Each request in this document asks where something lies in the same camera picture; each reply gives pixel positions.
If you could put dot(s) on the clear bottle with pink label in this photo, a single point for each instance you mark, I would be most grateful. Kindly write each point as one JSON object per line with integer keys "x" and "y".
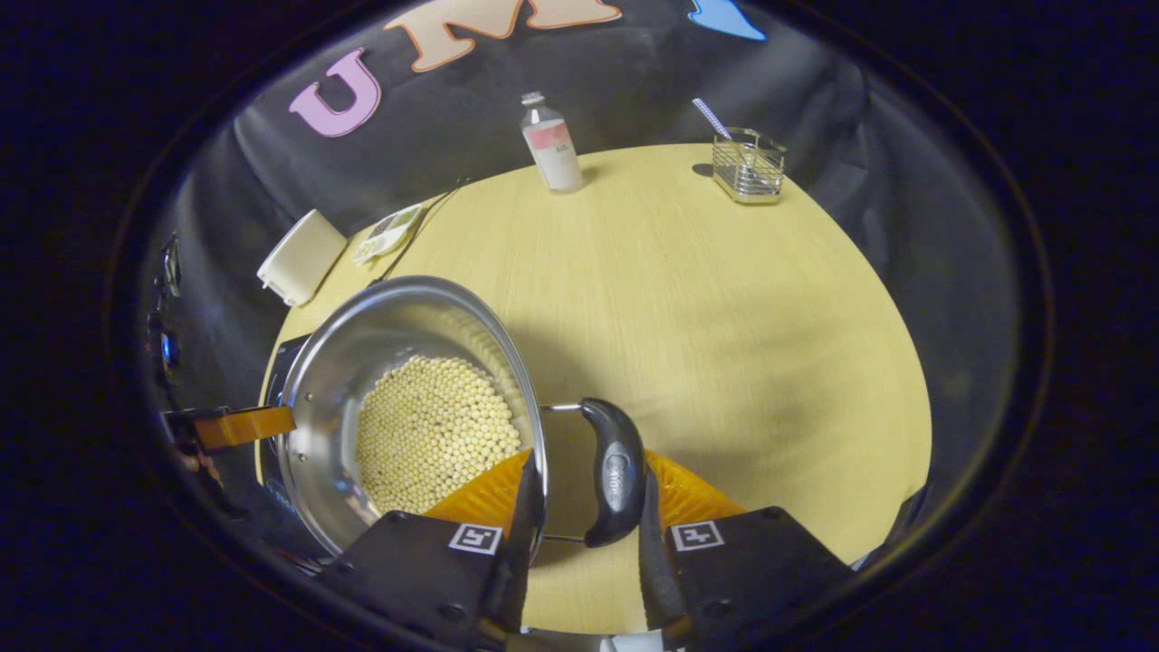
{"x": 554, "y": 149}

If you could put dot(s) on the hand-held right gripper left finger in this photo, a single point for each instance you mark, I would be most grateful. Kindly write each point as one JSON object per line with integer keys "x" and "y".
{"x": 426, "y": 570}

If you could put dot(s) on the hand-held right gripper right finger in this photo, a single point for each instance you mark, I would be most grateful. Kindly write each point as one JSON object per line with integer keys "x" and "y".
{"x": 751, "y": 570}

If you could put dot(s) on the black induction cooktop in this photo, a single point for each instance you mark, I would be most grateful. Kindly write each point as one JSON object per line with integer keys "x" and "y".
{"x": 285, "y": 367}

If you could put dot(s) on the striped straw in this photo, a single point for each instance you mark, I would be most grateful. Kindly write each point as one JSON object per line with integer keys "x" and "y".
{"x": 711, "y": 118}

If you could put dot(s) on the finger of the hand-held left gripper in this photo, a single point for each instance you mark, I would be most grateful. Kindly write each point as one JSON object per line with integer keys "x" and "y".
{"x": 249, "y": 426}

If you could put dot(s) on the pile of yellow soybeans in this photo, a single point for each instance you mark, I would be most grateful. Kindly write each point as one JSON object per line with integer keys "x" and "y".
{"x": 435, "y": 426}

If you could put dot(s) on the white divided bean dish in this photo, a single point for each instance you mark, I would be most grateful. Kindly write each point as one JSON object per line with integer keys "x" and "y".
{"x": 389, "y": 234}

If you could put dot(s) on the stainless steel pot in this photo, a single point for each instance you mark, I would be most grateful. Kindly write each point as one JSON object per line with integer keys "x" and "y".
{"x": 335, "y": 389}

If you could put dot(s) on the white toaster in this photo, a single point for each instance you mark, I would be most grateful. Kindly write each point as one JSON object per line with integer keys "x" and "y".
{"x": 303, "y": 258}

